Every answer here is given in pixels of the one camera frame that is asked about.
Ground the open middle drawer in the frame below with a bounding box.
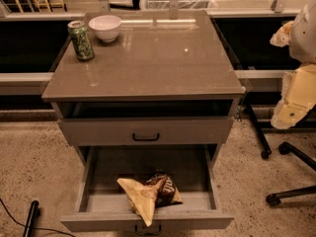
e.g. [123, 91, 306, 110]
[61, 145, 233, 235]

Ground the black top drawer handle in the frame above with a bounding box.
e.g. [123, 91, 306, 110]
[132, 132, 160, 142]

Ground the grey drawer cabinet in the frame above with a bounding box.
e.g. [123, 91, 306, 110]
[42, 11, 245, 161]

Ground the black chair base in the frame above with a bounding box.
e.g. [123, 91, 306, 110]
[244, 104, 316, 207]

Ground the black cylindrical floor object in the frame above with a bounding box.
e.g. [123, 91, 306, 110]
[23, 200, 40, 237]

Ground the black middle drawer handle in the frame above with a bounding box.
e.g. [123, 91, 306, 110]
[134, 225, 162, 237]

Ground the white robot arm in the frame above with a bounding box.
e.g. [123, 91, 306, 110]
[270, 0, 316, 129]

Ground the black drawer handle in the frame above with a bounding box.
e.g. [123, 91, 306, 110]
[132, 132, 160, 142]
[134, 225, 162, 237]

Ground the white wire basket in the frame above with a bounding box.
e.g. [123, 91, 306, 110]
[140, 0, 218, 10]

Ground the brown chip bag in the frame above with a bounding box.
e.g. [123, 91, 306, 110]
[117, 172, 183, 227]

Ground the black floor cable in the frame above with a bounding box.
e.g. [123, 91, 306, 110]
[0, 197, 77, 237]

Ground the white ceramic bowl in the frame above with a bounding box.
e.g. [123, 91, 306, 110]
[89, 15, 121, 42]

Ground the green soda can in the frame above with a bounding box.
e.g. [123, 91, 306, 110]
[67, 21, 95, 61]

